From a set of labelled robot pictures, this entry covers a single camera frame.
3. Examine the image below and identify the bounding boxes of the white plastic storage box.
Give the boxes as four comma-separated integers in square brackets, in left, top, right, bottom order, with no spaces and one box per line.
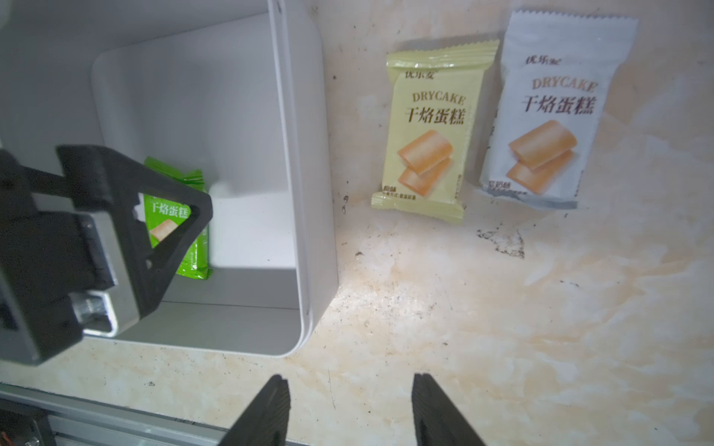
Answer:
[1,1,338,357]

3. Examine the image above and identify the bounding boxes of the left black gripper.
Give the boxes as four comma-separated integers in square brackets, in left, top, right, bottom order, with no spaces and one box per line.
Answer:
[1,145,213,365]

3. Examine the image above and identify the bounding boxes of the white cookie packet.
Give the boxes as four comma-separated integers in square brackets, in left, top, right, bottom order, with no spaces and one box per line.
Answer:
[480,10,638,209]

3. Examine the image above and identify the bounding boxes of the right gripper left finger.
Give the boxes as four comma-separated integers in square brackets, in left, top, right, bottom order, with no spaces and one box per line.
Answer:
[219,375,290,446]

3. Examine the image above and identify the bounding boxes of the green packet beneath yellow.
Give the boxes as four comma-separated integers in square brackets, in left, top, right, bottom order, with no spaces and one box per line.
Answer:
[143,157,212,280]

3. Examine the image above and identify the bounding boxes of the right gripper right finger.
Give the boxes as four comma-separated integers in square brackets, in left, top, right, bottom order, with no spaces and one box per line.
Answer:
[411,374,485,446]

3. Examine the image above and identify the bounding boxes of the beige cookie packet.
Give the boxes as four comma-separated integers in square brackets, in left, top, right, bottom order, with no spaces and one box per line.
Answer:
[371,40,500,224]

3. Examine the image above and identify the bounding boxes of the aluminium front rail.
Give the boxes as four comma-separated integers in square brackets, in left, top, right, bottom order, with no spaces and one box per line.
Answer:
[0,381,313,446]

